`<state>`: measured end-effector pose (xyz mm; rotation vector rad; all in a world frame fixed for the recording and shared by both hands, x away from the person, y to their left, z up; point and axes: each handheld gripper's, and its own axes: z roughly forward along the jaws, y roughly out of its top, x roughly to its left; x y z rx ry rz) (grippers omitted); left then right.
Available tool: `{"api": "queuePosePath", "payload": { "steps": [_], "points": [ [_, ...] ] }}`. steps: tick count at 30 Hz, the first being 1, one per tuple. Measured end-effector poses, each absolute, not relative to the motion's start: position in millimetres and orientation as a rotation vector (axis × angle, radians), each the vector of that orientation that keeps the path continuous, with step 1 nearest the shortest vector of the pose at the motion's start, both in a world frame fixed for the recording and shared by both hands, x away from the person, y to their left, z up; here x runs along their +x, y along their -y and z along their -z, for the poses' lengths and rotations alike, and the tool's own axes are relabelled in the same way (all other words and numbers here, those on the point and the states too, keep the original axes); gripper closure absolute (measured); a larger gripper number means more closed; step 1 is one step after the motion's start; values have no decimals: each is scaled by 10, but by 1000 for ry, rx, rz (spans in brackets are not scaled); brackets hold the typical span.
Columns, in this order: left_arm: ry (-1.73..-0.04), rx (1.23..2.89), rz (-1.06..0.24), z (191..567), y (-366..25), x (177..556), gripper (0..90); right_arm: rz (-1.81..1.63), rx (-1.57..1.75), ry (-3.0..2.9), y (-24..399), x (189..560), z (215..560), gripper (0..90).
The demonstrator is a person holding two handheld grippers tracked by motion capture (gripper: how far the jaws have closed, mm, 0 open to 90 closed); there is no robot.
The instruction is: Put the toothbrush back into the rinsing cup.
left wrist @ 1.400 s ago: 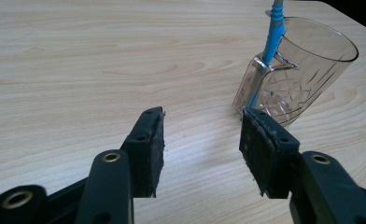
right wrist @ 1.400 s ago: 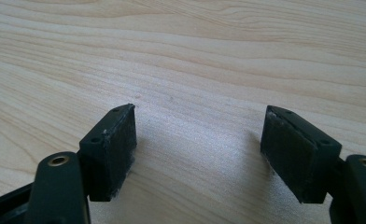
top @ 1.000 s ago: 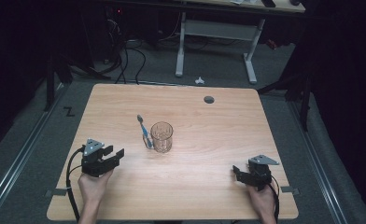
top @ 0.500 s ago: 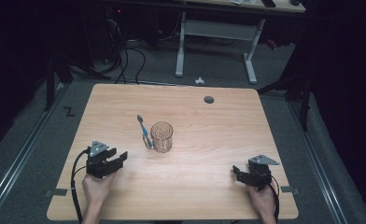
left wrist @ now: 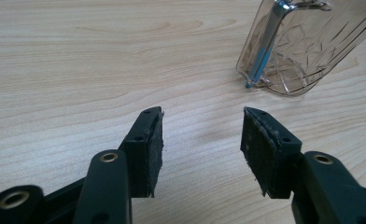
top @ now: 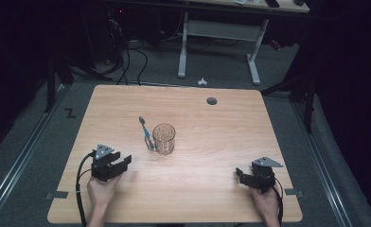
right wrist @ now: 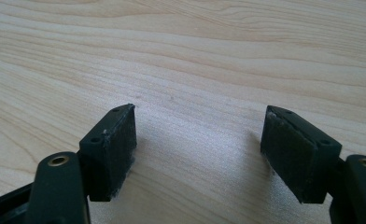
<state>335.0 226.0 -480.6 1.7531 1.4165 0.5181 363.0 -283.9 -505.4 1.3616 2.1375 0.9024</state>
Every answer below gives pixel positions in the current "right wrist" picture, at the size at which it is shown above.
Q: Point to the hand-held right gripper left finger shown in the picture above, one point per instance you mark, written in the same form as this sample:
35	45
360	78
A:
109	155

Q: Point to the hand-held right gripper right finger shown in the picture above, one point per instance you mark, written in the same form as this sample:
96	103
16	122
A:
299	155

